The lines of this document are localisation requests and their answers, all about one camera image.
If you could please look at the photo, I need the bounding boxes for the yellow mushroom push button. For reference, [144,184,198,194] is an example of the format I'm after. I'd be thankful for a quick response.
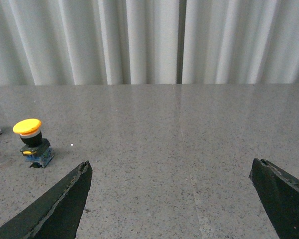
[12,118,54,168]

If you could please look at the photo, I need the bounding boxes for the white pleated curtain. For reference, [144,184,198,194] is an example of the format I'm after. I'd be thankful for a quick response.
[0,0,299,85]

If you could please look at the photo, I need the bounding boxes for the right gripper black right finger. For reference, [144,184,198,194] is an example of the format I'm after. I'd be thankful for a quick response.
[249,158,299,239]

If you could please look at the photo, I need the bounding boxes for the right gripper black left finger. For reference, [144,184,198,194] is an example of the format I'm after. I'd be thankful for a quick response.
[0,161,93,239]

